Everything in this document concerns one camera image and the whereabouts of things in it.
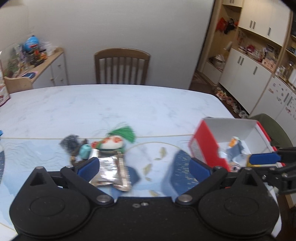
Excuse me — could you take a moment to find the teal round plastic object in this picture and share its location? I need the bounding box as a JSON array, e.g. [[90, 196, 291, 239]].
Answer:
[[79, 144, 92, 160]]

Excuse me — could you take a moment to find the silver foil snack packet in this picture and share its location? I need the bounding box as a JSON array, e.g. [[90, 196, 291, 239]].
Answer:
[[89, 149, 132, 192]]

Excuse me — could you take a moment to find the black item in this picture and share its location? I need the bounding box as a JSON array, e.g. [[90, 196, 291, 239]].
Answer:
[[60, 135, 80, 154]]

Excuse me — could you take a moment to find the white blue plastic pouch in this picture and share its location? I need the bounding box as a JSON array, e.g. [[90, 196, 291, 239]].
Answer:
[[218, 136, 244, 162]]

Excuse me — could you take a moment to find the yellow cardboard box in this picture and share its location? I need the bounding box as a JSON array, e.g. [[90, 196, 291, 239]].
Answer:
[[247, 153, 281, 167]]

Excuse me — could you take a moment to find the red cardboard storage box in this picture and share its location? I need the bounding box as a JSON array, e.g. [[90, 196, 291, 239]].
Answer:
[[189, 118, 276, 171]]

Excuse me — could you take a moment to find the white wooden sideboard cabinet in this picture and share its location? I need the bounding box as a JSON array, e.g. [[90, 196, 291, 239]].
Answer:
[[21, 47, 69, 89]]

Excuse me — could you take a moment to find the brown wooden dining chair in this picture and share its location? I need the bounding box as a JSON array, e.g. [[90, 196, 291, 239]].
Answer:
[[94, 48, 151, 85]]

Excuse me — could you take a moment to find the red printed gift bag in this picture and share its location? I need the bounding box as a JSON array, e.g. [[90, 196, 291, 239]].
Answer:
[[0, 68, 10, 106]]

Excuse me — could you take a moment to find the light wooden child chair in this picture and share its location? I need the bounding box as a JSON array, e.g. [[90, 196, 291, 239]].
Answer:
[[4, 77, 33, 94]]

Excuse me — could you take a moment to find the white wall cabinet unit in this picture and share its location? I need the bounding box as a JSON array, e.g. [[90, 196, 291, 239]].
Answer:
[[198, 1, 295, 138]]

